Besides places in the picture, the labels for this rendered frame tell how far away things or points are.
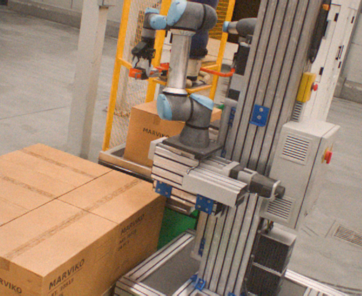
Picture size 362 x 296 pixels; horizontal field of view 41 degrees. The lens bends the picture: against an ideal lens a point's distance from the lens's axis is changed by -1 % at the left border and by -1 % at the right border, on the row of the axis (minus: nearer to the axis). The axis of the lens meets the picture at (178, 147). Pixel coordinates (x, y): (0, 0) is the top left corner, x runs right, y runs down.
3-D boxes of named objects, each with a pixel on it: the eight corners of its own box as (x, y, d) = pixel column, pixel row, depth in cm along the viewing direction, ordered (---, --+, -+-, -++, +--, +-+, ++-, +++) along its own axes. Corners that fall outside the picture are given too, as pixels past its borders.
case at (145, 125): (163, 145, 379) (173, 95, 367) (210, 161, 365) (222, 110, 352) (122, 164, 327) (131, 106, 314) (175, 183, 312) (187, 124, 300)
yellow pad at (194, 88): (198, 84, 342) (200, 77, 340) (211, 87, 338) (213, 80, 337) (177, 89, 312) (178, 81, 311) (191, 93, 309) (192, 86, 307)
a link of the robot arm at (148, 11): (148, 8, 257) (143, 6, 264) (144, 29, 260) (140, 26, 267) (162, 10, 260) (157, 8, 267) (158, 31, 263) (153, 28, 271)
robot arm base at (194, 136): (213, 144, 241) (217, 125, 238) (200, 150, 228) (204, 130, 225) (187, 134, 247) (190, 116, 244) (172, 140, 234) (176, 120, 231)
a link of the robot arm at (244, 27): (238, 35, 275) (220, 35, 323) (257, 39, 277) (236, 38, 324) (242, 14, 273) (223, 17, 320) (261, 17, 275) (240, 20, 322)
